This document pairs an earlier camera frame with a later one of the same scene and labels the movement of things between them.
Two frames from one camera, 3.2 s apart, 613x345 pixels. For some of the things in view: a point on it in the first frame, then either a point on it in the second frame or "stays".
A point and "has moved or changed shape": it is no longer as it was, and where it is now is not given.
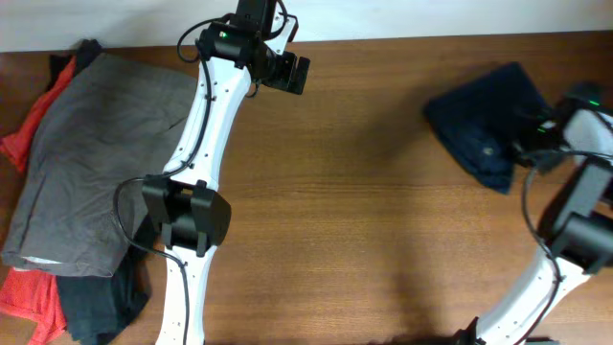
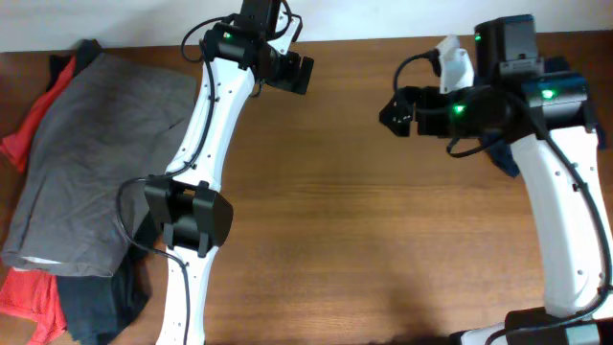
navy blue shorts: x=481 y=122 has moved or changed shape
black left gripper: x=283 y=79 stays
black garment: x=94 y=309 stays
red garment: x=27 y=295 stays
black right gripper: x=530 y=127 → x=427 y=97
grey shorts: x=104 y=133 stays
